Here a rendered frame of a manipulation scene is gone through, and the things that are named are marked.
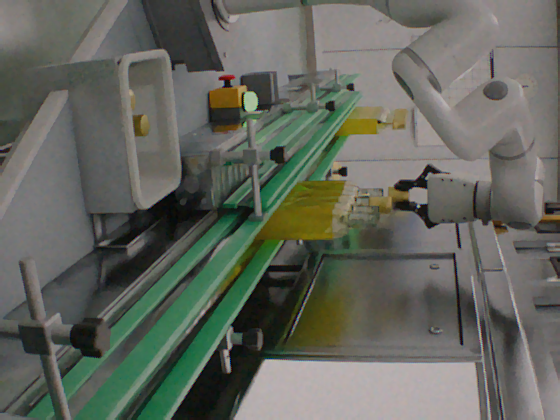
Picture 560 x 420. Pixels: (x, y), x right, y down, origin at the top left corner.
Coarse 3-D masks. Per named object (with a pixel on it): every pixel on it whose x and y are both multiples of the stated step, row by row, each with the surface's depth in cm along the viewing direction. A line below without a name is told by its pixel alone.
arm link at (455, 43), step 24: (408, 0) 92; (432, 0) 90; (456, 0) 88; (408, 24) 96; (432, 24) 95; (456, 24) 89; (480, 24) 88; (408, 48) 91; (432, 48) 89; (456, 48) 88; (480, 48) 89; (432, 72) 89; (456, 72) 90
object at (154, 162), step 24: (120, 72) 86; (144, 72) 102; (168, 72) 101; (120, 96) 88; (144, 96) 103; (168, 96) 103; (168, 120) 104; (144, 144) 105; (168, 144) 105; (144, 168) 106; (168, 168) 106; (144, 192) 98; (168, 192) 101
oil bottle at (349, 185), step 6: (312, 180) 138; (318, 180) 138; (324, 180) 137; (330, 180) 137; (336, 180) 136; (342, 180) 136; (348, 180) 136; (300, 186) 134; (306, 186) 134; (312, 186) 134; (318, 186) 133; (324, 186) 133; (330, 186) 133; (336, 186) 133; (342, 186) 132; (348, 186) 132; (354, 186) 133; (354, 192) 132
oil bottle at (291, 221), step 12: (288, 204) 122; (300, 204) 121; (312, 204) 120; (324, 204) 120; (336, 204) 119; (276, 216) 118; (288, 216) 118; (300, 216) 117; (312, 216) 117; (324, 216) 116; (336, 216) 116; (348, 216) 117; (264, 228) 119; (276, 228) 119; (288, 228) 118; (300, 228) 118; (312, 228) 117; (324, 228) 117; (336, 228) 116; (348, 228) 117
